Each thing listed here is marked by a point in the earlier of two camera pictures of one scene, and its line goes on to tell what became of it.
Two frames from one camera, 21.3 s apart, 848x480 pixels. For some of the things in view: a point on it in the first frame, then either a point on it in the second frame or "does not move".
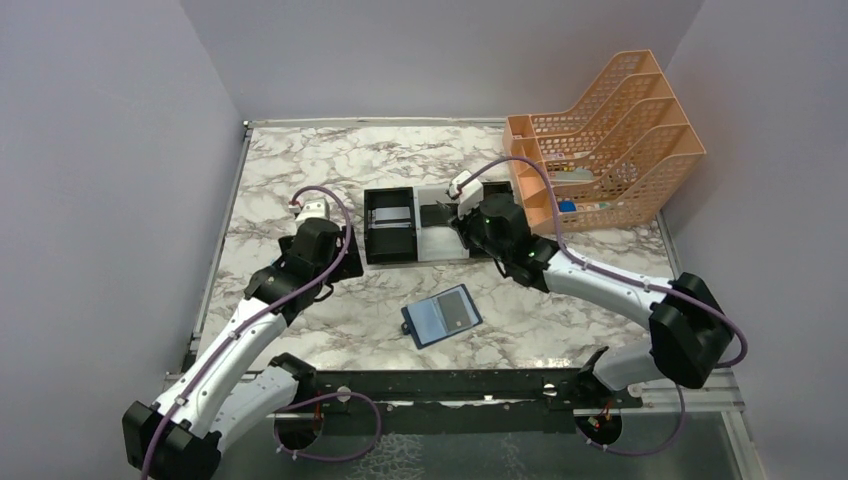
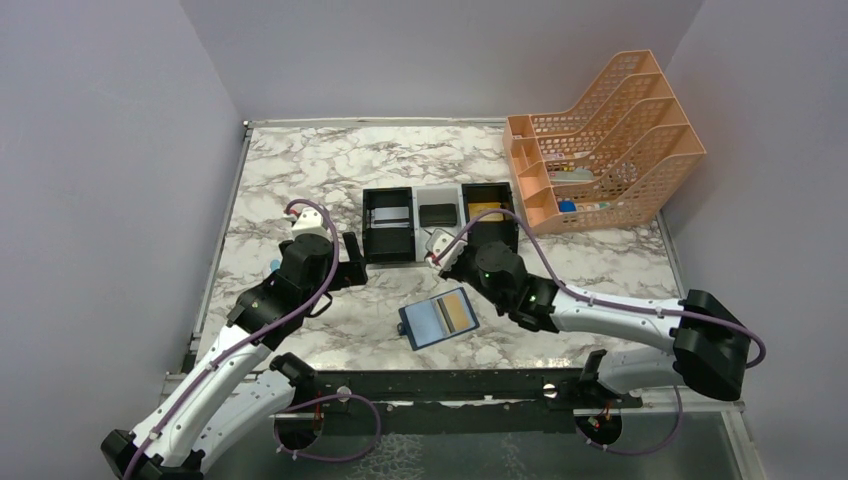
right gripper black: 462,223 → 451,271
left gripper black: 350,264 does not move
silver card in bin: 389,217 does not move
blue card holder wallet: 439,316 does not move
